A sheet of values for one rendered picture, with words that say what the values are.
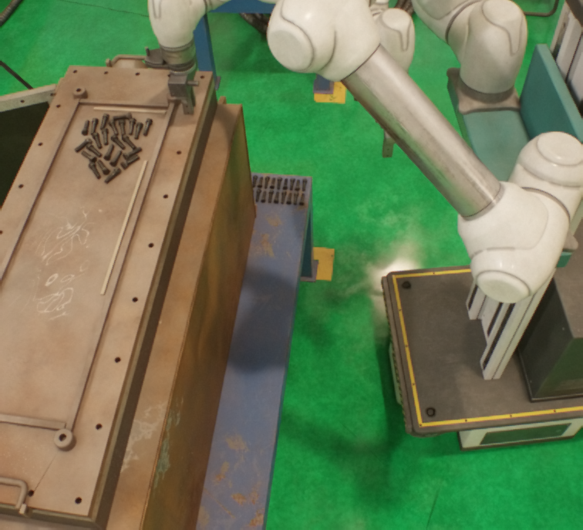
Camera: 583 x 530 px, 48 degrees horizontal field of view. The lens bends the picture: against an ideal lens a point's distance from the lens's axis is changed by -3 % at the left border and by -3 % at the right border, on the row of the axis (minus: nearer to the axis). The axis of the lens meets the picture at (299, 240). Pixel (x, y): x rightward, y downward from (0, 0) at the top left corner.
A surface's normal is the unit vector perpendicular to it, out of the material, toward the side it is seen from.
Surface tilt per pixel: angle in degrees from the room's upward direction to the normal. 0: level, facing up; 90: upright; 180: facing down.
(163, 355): 0
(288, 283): 0
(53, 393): 0
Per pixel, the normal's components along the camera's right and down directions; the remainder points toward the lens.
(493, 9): 0.09, -0.51
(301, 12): -0.06, -0.21
